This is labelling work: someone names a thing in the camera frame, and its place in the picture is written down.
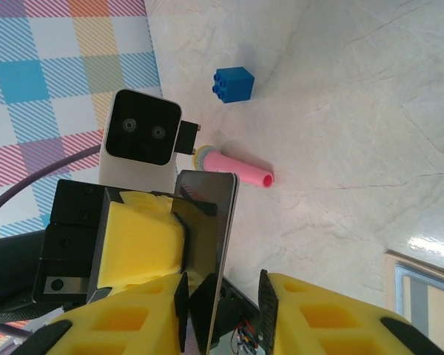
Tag blue building block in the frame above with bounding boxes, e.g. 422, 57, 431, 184
210, 66, 255, 106

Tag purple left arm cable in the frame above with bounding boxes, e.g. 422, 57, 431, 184
0, 145, 101, 339

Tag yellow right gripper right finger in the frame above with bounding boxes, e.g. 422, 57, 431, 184
258, 269, 444, 355

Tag pink toy microphone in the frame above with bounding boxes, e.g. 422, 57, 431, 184
192, 144, 276, 189

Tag black membership card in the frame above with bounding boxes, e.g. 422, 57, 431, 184
172, 170, 241, 355

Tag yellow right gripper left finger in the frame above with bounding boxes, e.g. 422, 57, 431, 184
16, 272, 190, 355

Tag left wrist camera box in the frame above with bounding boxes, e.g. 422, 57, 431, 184
98, 88, 201, 194

